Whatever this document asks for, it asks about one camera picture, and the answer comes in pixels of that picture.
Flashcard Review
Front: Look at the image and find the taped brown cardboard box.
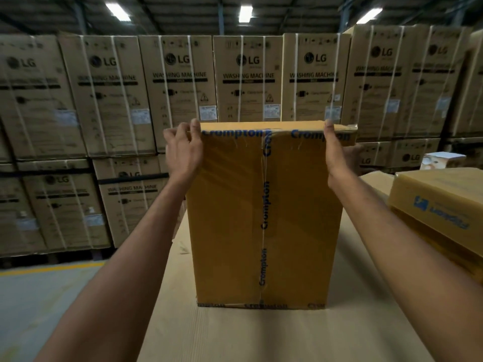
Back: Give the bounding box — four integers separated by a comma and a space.
186, 120, 359, 310

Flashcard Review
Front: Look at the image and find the person's left forearm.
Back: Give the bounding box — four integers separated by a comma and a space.
33, 178, 197, 362

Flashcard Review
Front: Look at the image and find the brown cardboard sheet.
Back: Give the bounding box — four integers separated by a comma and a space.
135, 172, 483, 362

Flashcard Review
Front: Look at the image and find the person's right hand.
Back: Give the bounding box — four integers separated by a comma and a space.
324, 119, 365, 187

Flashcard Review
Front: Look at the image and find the small white box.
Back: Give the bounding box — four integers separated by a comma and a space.
420, 152, 467, 171

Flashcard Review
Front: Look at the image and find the stack of large appliance cartons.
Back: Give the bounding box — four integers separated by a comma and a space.
0, 24, 483, 260

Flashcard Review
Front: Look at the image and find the person's right forearm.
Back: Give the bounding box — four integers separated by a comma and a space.
327, 174, 483, 362

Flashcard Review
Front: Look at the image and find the person's left hand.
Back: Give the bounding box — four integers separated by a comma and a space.
163, 118, 205, 185

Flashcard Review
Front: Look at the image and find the yellow wrapped package blue label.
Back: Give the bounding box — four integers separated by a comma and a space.
388, 167, 483, 287

